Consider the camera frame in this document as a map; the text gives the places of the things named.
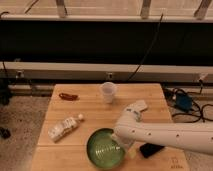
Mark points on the white sponge block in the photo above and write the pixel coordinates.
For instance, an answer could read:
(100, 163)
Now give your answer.
(139, 105)

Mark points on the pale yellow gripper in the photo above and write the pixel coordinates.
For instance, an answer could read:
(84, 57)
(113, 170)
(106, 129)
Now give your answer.
(132, 152)

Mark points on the blue power adapter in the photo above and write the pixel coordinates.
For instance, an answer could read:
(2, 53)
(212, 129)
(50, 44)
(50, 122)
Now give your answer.
(183, 102)

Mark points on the green ceramic bowl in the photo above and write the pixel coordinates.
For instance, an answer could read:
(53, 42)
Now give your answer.
(102, 151)

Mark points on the black smartphone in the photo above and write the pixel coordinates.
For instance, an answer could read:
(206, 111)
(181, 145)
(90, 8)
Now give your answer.
(147, 150)

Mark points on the crushed plastic bottle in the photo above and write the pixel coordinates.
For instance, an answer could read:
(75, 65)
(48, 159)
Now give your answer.
(59, 130)

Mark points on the red chili pepper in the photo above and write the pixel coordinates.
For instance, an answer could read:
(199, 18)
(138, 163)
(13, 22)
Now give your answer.
(68, 97)

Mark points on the clear plastic cup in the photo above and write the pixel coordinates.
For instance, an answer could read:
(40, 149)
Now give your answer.
(108, 91)

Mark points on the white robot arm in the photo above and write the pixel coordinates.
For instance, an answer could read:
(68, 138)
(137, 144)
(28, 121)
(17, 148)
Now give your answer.
(196, 137)

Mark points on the black object on floor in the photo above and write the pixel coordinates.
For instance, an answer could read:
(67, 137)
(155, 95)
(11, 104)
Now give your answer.
(4, 133)

